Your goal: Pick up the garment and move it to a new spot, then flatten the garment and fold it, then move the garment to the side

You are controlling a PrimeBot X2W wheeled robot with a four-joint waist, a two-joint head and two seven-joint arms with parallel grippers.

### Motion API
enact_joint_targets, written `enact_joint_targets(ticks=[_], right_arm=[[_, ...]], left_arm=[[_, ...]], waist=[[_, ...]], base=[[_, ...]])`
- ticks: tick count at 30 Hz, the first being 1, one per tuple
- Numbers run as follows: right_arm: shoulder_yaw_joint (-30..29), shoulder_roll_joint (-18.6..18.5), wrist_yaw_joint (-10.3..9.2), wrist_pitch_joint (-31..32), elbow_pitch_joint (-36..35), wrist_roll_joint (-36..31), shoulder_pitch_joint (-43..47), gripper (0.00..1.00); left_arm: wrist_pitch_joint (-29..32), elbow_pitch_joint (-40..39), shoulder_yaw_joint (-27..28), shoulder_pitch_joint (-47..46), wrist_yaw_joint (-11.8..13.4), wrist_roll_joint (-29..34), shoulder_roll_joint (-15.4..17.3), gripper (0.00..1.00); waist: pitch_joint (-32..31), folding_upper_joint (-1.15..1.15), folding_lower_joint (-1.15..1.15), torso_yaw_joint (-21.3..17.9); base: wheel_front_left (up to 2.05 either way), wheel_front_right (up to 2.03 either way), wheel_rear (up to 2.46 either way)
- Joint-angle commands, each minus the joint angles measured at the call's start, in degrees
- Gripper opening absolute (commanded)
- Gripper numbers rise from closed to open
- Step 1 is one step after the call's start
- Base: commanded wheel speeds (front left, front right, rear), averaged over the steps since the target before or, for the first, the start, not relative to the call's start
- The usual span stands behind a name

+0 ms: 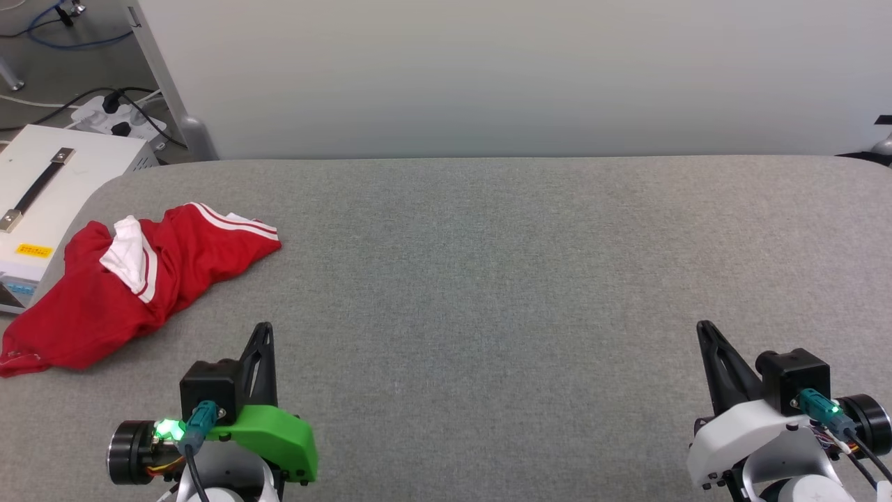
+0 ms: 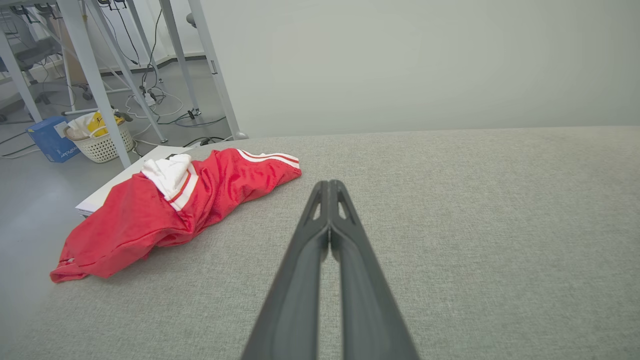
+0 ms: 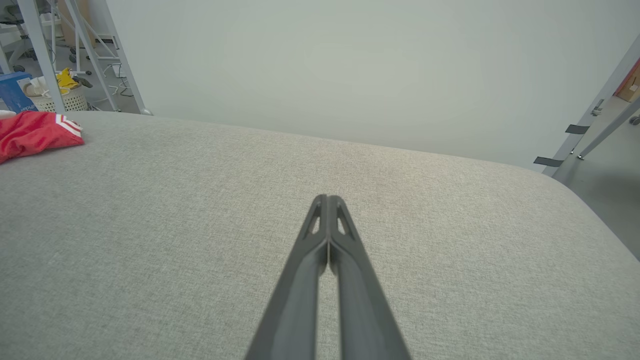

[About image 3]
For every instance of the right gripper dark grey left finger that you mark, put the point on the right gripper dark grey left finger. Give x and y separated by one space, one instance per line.
295 300

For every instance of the blue box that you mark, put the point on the blue box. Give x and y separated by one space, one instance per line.
14 92

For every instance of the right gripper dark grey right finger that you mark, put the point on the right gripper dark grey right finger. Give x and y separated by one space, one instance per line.
365 310

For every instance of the white perforated laundry basket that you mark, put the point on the white perforated laundry basket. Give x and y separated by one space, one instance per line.
75 101

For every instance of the black tape strip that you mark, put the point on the black tape strip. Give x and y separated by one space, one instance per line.
548 161
577 129

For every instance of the red basketball jersey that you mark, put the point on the red basketball jersey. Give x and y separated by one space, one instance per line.
35 132

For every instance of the brown cardboard box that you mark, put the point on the brown cardboard box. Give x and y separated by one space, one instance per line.
631 85

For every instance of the grey metal post with bracket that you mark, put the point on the grey metal post with bracket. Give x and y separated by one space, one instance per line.
622 70

